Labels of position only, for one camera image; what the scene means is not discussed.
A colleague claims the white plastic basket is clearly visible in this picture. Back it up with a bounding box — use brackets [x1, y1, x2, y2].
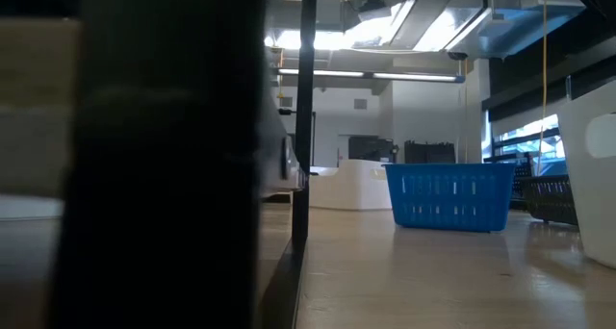
[262, 47, 309, 198]
[557, 81, 616, 269]
[309, 159, 394, 212]

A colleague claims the blue slotted plastic basket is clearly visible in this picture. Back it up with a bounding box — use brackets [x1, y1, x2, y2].
[383, 163, 517, 234]

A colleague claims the black slotted plastic basket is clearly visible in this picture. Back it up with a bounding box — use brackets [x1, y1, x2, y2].
[509, 163, 533, 210]
[521, 173, 579, 226]

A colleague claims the black background cabinet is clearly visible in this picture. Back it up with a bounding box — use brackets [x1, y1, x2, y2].
[347, 135, 400, 165]
[403, 139, 457, 165]

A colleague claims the fluorescent ceiling light tube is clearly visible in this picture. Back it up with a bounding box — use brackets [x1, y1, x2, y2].
[277, 67, 464, 84]

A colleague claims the silver ceiling air duct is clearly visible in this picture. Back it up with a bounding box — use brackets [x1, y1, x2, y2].
[344, 0, 589, 61]

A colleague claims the yellow hanging cable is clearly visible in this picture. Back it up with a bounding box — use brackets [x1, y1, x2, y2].
[537, 0, 551, 176]

